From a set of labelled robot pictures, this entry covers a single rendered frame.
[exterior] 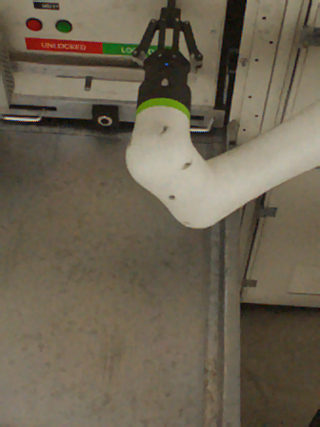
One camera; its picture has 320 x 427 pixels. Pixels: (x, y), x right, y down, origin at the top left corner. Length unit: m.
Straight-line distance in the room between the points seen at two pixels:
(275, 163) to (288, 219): 0.74
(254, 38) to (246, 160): 0.33
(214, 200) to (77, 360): 0.43
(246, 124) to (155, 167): 0.54
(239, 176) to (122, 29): 0.45
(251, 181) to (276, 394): 1.21
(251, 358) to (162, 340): 0.94
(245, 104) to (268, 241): 0.55
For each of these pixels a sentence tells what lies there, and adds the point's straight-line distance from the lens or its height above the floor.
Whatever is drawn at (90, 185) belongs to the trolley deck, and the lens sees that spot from 1.61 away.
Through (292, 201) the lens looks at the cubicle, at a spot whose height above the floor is 0.65.
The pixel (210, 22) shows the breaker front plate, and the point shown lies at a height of 1.17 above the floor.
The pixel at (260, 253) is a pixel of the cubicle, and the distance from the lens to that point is 2.07.
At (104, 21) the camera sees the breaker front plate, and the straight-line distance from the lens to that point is 1.49.
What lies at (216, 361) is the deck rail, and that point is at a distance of 1.42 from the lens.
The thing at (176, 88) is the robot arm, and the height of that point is 1.27.
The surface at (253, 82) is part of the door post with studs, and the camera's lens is 1.53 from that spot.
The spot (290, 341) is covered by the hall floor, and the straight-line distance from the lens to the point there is 2.39.
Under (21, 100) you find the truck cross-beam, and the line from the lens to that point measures 1.68.
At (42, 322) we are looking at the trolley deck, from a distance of 1.46.
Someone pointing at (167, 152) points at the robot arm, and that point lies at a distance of 1.12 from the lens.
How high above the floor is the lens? 2.16
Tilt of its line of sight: 55 degrees down
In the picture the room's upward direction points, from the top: 3 degrees clockwise
